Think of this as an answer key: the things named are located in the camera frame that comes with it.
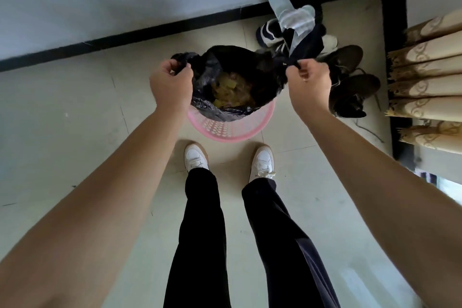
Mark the person's right hand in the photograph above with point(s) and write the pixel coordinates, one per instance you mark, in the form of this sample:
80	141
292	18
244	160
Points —
310	84

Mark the person's left hand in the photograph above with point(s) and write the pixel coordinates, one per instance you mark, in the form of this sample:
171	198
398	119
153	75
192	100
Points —
171	87

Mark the black plastic garbage bag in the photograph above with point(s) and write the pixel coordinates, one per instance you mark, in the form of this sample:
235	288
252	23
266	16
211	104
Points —
223	62

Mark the person's left forearm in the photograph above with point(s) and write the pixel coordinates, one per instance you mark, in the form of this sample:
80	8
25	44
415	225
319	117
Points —
90	210

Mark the person's right forearm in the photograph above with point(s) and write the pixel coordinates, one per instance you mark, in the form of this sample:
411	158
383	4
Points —
379	192

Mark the dark navy sock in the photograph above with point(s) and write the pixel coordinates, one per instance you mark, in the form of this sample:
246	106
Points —
310	44

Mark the black and white sneaker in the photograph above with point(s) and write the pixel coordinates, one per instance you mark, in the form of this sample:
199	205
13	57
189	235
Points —
329	43
269	33

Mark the yellowish food scraps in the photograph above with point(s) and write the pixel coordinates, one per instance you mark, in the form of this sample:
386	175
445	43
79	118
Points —
231	91

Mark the pink perforated plastic basket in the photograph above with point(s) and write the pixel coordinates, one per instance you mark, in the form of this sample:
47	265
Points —
231	131

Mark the white lace-up shoe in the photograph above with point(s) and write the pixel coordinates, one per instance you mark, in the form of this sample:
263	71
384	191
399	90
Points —
262	161
196	158

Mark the beige floral curtain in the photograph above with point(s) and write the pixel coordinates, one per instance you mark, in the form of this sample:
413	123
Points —
426	84

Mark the black trousers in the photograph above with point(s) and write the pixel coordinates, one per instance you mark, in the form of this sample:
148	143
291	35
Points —
202	246

